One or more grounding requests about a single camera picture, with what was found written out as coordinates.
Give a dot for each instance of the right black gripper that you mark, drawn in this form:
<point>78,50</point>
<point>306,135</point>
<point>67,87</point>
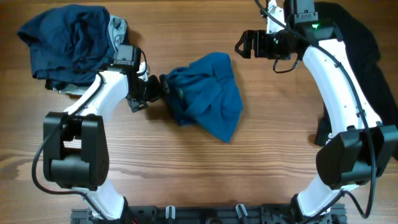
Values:
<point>260,37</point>

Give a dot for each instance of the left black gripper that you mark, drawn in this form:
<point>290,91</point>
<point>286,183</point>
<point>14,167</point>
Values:
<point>155,94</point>

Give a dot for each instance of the blue polo shirt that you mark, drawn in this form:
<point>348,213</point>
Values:
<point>206,93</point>

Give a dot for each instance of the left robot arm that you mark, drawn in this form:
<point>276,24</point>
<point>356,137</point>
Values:
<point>73,158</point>

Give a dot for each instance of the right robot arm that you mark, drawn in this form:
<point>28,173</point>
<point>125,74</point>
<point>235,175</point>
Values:
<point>360,145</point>

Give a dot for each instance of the dark navy folded garment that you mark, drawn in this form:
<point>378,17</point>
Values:
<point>68,44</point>

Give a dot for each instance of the black shirt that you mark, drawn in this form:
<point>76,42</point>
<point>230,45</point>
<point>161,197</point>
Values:
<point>363,55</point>

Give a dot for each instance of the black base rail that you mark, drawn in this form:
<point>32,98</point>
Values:
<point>266,213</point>

